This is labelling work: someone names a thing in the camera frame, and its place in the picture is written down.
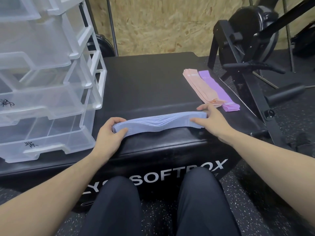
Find person's left hand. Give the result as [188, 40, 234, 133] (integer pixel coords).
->
[94, 117, 129, 159]

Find person's right hand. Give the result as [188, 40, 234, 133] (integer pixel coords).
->
[190, 103, 237, 146]

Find stack of blue resistance bands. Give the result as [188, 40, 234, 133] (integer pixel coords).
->
[112, 111, 208, 138]

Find person's left forearm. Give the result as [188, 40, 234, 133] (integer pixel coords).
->
[0, 147, 116, 236]

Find person's right forearm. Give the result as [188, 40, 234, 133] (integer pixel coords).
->
[226, 131, 315, 227]

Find stack of pink resistance bands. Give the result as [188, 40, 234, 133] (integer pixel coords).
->
[183, 68, 225, 108]

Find stack of purple resistance bands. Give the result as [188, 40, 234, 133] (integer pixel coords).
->
[198, 70, 241, 112]

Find black soft plyo box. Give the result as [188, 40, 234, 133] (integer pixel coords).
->
[0, 52, 267, 207]

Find clear plastic drawer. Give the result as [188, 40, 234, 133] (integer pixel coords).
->
[0, 51, 101, 127]
[0, 106, 96, 164]
[0, 0, 41, 23]
[0, 2, 94, 70]

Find person's left leg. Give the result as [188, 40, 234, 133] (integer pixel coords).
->
[81, 176, 144, 236]

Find person's leg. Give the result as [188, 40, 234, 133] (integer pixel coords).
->
[176, 167, 242, 236]
[81, 176, 144, 236]

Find person's right leg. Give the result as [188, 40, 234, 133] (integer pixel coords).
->
[176, 167, 242, 236]

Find black weight plate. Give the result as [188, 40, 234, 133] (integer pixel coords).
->
[86, 34, 116, 58]

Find black exercise machine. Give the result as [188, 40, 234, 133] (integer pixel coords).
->
[207, 0, 315, 151]

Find metal pole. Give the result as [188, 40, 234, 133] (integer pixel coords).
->
[106, 0, 119, 57]
[281, 0, 296, 73]

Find black bag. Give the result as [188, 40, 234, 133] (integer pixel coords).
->
[290, 21, 315, 58]

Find white plastic drawer unit frame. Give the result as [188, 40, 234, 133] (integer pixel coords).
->
[47, 0, 108, 111]

